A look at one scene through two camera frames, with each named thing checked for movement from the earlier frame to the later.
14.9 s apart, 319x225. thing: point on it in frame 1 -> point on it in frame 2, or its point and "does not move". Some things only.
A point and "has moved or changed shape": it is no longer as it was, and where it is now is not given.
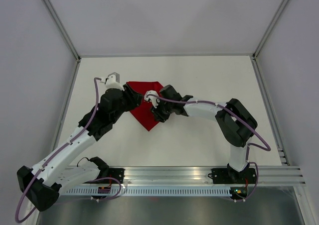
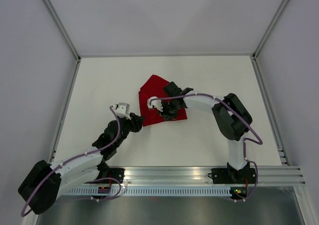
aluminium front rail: (147, 176) does not move
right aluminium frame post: (274, 20) does not move
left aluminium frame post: (58, 22) does not move
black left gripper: (135, 99) -> (136, 122)
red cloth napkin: (144, 113) has moved or changed shape
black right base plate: (228, 176) does not move
